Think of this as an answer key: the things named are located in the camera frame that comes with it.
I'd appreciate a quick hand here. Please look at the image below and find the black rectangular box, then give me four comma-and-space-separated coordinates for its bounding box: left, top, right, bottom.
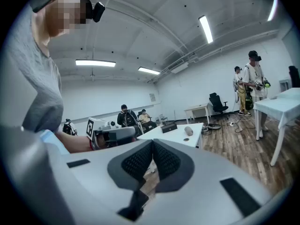
161, 122, 178, 134

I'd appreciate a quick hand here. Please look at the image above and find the person's head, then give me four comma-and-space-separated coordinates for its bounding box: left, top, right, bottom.
31, 0, 93, 58

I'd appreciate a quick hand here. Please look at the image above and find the small metal chair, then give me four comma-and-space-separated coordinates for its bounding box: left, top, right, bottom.
154, 113, 169, 126

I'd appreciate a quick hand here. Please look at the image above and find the white cloth-covered table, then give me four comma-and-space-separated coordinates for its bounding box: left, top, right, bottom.
253, 87, 300, 166

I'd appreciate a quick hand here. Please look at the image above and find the tall black chair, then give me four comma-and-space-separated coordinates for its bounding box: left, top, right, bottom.
288, 66, 300, 89

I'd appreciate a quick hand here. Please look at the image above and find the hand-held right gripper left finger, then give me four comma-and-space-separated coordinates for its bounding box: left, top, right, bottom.
61, 138, 154, 225

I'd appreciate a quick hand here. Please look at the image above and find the white desk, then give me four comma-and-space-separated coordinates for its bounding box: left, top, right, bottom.
184, 103, 213, 125

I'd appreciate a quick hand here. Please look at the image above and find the white air conditioner unit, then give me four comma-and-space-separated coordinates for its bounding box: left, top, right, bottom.
167, 59, 189, 74

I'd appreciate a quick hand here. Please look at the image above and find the black office chair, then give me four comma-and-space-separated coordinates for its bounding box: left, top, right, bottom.
209, 92, 229, 117

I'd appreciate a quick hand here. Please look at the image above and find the long ceiling light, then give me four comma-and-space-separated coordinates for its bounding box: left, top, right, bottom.
267, 0, 278, 22
137, 66, 161, 75
75, 59, 116, 68
198, 15, 214, 44

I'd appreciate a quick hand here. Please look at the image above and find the person's left forearm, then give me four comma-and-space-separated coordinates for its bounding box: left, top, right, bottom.
55, 131, 94, 154

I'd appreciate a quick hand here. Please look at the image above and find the person's grey shirt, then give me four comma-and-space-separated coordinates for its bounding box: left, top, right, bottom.
4, 5, 64, 135

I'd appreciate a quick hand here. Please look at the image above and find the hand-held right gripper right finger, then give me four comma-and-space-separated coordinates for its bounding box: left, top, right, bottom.
140, 138, 274, 225

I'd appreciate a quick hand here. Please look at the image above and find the black head-worn camera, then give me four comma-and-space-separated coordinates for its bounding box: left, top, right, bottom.
91, 1, 106, 23

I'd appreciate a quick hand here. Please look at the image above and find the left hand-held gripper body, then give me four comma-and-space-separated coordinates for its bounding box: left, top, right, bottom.
85, 117, 143, 151

